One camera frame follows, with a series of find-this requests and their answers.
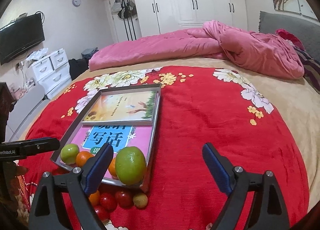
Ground red cherry tomato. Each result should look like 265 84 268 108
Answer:
94 205 110 223
115 190 133 208
100 193 117 212

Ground black bag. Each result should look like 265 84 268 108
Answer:
68 58 88 81

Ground large green apple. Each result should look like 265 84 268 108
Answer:
115 146 146 186

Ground pink exercise book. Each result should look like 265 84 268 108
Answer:
60 125 153 166

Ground red floral blanket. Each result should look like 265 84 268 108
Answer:
26 66 310 229

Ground pink quilt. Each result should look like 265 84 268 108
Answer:
88 20 304 80

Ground orange mandarin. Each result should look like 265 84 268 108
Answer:
75 151 94 168
89 190 100 207
108 158 118 179

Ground round wall clock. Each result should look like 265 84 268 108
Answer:
72 0 81 7

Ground grey bed headboard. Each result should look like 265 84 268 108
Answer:
259 11 320 61

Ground white wardrobe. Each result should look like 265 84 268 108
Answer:
89 0 249 44

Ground striped purple pillow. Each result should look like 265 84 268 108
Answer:
276 29 319 94

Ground brown kiwi fruit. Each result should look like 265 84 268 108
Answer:
133 193 148 209

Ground white drawer cabinet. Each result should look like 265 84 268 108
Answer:
26 48 72 100

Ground small green apple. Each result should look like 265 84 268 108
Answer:
60 144 80 165

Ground black television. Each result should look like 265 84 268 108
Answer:
1 13 45 65

